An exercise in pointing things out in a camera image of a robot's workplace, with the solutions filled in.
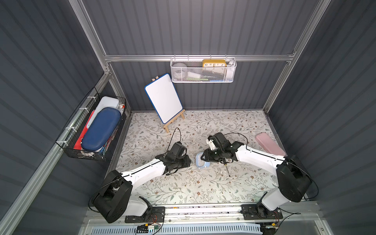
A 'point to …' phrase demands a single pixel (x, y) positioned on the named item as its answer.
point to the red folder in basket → (78, 144)
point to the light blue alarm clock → (200, 163)
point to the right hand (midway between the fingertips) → (205, 156)
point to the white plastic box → (104, 102)
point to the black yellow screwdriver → (225, 164)
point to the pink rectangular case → (270, 144)
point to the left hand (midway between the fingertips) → (190, 162)
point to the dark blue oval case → (102, 129)
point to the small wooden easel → (180, 113)
